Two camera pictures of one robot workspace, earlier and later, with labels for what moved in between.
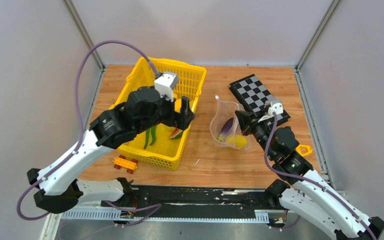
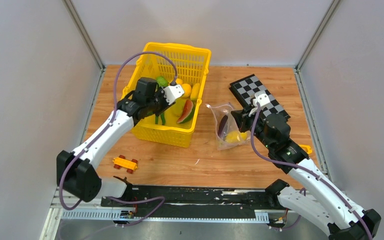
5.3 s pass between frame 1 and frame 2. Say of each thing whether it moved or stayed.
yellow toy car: stayed
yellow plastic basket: moved
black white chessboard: stayed
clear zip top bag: moved
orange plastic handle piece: stayed
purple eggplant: moved
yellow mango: moved
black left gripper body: moved
